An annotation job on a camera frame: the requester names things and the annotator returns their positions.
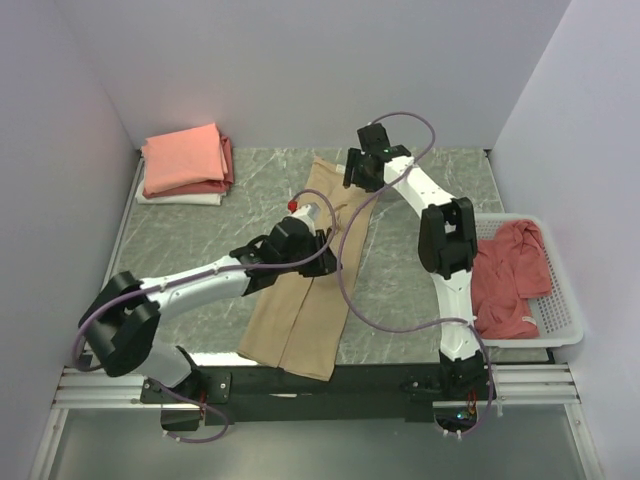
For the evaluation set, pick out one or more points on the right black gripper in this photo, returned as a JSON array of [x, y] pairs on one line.
[[354, 157]]

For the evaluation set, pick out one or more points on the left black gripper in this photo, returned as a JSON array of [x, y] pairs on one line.
[[324, 265]]

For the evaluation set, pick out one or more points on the tan t-shirt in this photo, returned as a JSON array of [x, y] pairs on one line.
[[297, 323]]

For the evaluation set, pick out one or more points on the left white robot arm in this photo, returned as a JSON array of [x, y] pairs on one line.
[[120, 325]]

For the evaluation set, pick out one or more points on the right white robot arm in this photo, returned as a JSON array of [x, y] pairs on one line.
[[447, 247]]

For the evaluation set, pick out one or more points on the folded white t-shirt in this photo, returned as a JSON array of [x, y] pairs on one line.
[[209, 199]]

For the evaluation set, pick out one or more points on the folded salmon t-shirt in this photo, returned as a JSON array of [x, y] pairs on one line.
[[183, 157]]

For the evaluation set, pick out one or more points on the black base beam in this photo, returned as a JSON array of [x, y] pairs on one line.
[[320, 395]]

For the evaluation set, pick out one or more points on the red t-shirt in basket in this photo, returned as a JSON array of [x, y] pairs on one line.
[[509, 270]]

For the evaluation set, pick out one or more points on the white plastic basket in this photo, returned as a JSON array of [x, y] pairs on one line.
[[557, 315]]

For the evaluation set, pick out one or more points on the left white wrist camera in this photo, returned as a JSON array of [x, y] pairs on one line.
[[307, 213]]

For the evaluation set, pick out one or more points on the aluminium rail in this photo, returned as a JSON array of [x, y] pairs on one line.
[[517, 384]]

